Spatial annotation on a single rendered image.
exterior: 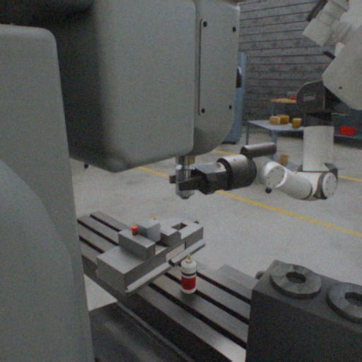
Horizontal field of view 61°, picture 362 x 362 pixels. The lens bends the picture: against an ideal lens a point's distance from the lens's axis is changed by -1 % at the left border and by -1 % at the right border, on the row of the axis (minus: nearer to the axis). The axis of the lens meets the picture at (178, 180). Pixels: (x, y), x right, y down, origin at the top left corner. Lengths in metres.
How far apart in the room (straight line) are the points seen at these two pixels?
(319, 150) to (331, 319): 0.61
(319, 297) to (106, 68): 0.51
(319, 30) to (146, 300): 0.84
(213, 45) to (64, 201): 0.40
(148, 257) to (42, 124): 0.61
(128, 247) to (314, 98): 0.72
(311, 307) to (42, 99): 0.50
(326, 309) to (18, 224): 0.48
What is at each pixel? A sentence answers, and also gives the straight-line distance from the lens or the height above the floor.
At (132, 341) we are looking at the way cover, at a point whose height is 0.87.
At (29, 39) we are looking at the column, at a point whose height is 1.51.
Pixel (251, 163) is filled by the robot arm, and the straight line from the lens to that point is 0.81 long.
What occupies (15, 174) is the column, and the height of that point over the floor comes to 1.39.
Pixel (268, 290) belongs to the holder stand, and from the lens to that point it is 0.61.
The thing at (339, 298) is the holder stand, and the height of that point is 1.13.
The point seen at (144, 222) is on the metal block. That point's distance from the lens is 0.92.
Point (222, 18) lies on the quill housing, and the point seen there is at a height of 1.58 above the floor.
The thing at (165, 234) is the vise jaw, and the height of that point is 1.04.
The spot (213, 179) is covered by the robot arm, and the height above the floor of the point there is 1.25.
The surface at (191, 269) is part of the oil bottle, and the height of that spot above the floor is 1.01.
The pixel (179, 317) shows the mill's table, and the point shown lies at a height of 0.93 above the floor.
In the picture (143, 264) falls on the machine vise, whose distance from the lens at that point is 0.88.
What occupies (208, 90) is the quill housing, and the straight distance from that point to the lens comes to 0.61.
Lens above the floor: 1.48
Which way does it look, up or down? 19 degrees down
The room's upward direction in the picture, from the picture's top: straight up
